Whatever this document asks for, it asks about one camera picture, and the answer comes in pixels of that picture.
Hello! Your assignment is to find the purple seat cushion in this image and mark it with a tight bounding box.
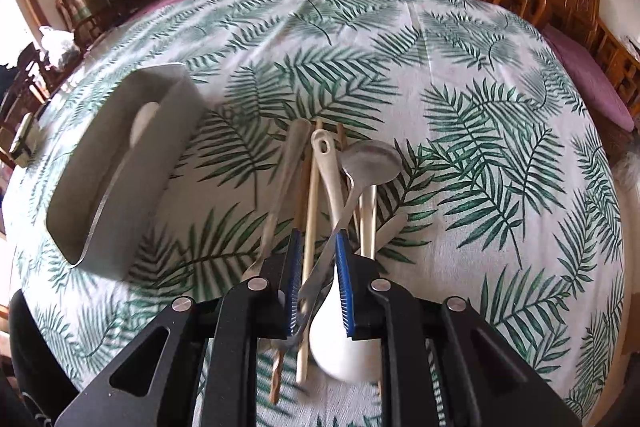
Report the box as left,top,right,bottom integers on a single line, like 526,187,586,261
542,24,637,132

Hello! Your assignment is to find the leaf print tablecloth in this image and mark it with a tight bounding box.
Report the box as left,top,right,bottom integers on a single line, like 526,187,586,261
0,0,626,427

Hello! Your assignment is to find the brown wooden chopstick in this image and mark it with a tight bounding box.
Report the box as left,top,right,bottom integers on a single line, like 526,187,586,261
269,159,312,404

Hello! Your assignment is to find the grey utensil tray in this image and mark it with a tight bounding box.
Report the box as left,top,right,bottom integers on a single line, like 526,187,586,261
46,63,207,280

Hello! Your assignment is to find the light wooden chopstick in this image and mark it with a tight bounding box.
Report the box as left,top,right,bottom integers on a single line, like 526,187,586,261
296,119,324,385

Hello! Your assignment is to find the white plastic bag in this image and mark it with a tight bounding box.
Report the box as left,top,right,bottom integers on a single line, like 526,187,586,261
39,26,81,62

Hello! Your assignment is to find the dark wooden chair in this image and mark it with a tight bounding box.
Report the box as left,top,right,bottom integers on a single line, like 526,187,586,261
0,42,56,158
55,0,126,52

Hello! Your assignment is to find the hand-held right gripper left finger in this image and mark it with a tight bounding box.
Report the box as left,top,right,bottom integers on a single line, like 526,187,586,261
55,229,306,427

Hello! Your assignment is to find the large white spoon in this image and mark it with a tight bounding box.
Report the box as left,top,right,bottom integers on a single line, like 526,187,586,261
307,129,385,385

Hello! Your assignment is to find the grey fluffy mop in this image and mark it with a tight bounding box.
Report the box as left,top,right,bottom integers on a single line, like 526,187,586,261
612,152,640,198

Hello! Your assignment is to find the person's dark clothing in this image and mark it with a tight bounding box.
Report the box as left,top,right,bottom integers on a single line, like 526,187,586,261
7,289,86,427

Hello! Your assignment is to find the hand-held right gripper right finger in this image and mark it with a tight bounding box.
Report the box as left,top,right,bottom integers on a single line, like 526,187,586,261
334,229,583,427

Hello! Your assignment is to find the large round steel spoon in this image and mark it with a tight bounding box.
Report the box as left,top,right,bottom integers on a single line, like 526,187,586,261
292,139,403,348

